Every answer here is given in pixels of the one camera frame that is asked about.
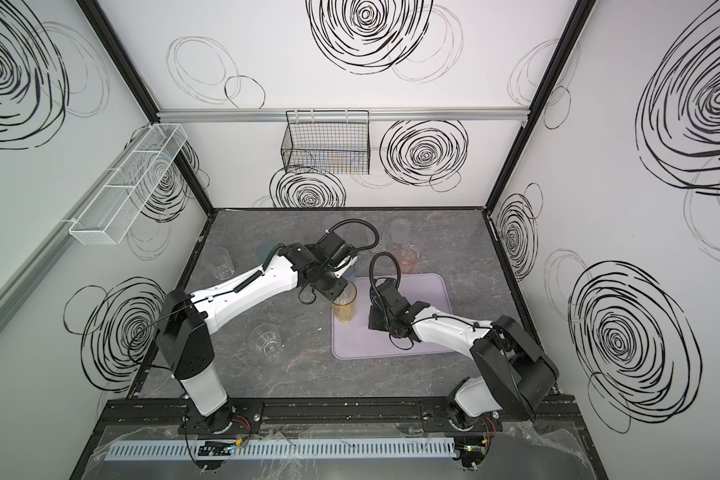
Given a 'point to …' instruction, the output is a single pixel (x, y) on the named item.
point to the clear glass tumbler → (400, 230)
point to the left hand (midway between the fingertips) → (339, 284)
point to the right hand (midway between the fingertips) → (369, 320)
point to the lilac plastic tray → (355, 339)
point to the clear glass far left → (218, 261)
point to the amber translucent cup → (345, 303)
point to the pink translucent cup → (406, 257)
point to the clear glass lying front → (266, 341)
